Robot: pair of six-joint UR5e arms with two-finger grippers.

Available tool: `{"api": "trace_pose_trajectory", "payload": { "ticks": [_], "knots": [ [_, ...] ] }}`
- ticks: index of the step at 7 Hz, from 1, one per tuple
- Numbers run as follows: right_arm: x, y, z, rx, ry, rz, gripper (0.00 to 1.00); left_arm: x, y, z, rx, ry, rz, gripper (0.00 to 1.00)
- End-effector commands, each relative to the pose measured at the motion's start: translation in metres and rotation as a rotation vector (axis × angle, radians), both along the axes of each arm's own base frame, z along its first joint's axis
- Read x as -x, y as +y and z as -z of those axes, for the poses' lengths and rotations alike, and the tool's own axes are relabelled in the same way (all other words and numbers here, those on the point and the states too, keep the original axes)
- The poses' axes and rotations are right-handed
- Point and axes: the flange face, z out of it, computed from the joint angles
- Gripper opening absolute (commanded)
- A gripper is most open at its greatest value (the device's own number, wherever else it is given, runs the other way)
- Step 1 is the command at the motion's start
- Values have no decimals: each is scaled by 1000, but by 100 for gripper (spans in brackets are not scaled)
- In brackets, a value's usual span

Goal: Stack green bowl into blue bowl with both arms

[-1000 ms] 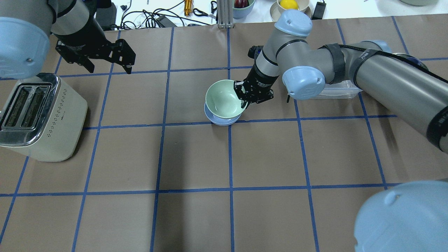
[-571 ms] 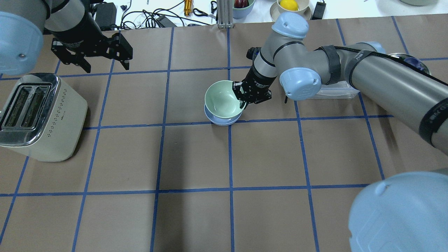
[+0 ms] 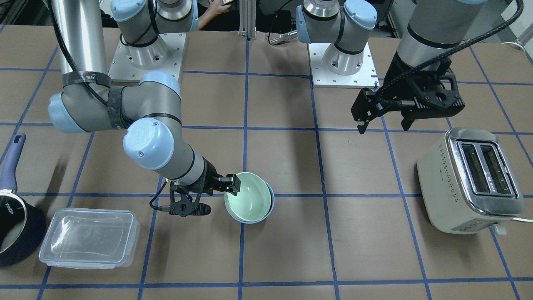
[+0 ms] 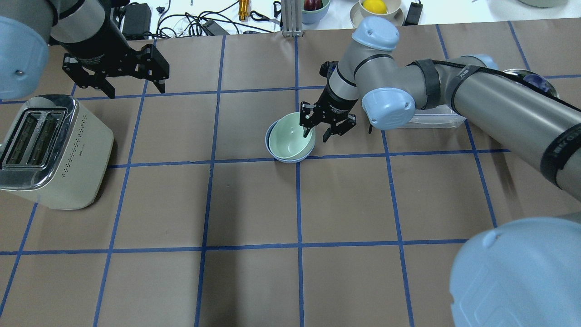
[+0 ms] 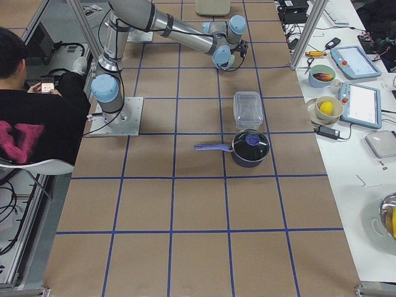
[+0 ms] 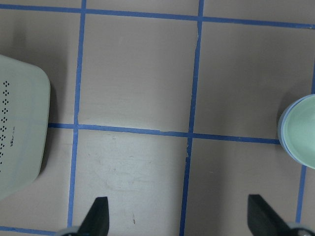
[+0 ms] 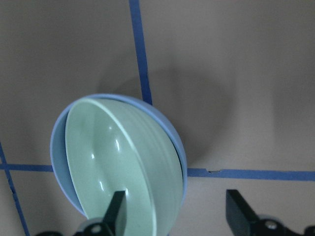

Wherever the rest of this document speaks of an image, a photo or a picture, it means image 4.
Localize blue bowl with fruit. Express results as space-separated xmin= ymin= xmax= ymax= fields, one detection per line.
xmin=301 ymin=0 xmax=330 ymax=25

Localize black power adapter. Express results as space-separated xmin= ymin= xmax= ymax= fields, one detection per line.
xmin=403 ymin=0 xmax=423 ymax=25

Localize yellow screwdriver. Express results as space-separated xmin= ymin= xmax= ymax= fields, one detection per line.
xmin=238 ymin=0 xmax=250 ymax=21

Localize lemon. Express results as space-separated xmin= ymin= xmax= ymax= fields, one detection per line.
xmin=362 ymin=0 xmax=388 ymax=15

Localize green bowl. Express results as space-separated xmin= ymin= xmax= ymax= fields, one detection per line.
xmin=268 ymin=112 xmax=316 ymax=160

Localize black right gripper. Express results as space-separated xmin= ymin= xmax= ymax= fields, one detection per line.
xmin=299 ymin=87 xmax=357 ymax=143

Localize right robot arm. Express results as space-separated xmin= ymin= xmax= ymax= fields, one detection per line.
xmin=300 ymin=16 xmax=581 ymax=327

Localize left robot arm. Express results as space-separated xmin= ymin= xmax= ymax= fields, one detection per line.
xmin=0 ymin=0 xmax=170 ymax=100

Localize clear plastic container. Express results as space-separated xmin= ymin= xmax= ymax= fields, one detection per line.
xmin=403 ymin=105 xmax=466 ymax=129

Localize cream bowl on saucer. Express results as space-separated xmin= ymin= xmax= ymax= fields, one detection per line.
xmin=350 ymin=0 xmax=404 ymax=27

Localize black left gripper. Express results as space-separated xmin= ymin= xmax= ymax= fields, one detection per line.
xmin=62 ymin=18 xmax=170 ymax=99

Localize black scissors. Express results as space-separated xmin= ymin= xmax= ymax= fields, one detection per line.
xmin=250 ymin=10 xmax=281 ymax=25

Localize aluminium frame post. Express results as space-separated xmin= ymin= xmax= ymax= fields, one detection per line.
xmin=281 ymin=0 xmax=303 ymax=37

